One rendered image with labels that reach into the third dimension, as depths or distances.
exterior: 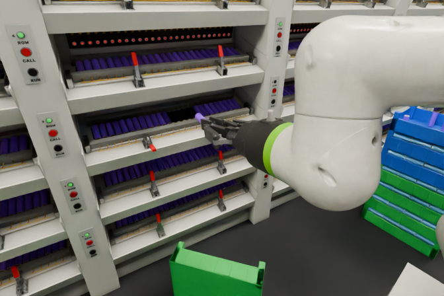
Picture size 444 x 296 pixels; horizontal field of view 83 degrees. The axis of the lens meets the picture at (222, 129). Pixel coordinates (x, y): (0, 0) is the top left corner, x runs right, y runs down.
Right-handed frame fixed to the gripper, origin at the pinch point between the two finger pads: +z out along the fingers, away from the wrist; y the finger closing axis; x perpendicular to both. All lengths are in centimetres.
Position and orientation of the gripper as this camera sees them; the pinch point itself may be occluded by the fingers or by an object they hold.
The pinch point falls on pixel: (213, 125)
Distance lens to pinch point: 62.8
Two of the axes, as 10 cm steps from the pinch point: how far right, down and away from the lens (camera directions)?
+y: -8.7, 2.2, -4.4
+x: 1.1, 9.6, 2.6
